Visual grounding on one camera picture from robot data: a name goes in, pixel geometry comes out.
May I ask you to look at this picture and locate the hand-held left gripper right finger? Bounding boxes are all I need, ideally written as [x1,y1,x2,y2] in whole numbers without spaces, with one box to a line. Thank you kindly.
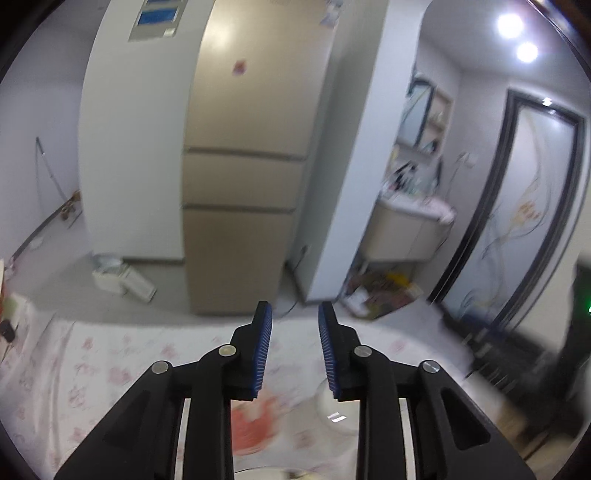
[318,301,537,480]

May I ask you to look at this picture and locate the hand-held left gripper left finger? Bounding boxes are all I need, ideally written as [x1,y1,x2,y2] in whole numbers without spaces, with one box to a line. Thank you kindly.
[55,301,273,480]

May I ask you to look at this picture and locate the white bowl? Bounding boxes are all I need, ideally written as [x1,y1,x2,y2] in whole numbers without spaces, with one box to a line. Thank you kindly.
[314,376,361,435]

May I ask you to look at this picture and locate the pile of colourful packaging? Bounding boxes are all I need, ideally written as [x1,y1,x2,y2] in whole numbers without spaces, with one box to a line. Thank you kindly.
[344,270,426,320]

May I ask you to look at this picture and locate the white box on floor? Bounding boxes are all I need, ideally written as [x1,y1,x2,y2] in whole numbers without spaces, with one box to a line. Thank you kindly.
[91,256,158,304]

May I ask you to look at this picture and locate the beige refrigerator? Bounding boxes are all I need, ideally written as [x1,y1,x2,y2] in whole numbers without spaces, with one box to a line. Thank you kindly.
[182,0,340,317]

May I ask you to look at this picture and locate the floral tablecloth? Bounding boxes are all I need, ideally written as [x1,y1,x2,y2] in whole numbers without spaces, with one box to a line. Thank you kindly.
[0,295,509,480]

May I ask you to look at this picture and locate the cluster of toiletry bottles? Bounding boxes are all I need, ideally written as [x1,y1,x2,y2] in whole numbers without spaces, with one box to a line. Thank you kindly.
[381,159,439,195]

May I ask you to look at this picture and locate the black framed glass door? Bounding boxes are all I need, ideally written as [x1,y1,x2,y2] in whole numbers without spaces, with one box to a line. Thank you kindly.
[429,88,585,333]

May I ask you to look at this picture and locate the small brown box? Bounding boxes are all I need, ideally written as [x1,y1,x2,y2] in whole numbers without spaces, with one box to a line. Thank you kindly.
[64,191,82,223]

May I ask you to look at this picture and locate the bathroom mirror cabinet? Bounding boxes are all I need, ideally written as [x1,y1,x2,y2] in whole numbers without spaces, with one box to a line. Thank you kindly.
[397,76,453,160]

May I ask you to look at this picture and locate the thin metal pole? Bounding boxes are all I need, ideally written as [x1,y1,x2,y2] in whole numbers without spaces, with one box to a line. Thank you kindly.
[36,136,70,217]

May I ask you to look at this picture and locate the round ceiling light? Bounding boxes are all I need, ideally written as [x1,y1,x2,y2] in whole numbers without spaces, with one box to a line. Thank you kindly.
[495,11,522,38]
[515,41,540,64]

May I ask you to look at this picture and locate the grey wall electrical panel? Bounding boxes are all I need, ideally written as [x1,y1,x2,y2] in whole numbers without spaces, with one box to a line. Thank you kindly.
[128,0,182,42]

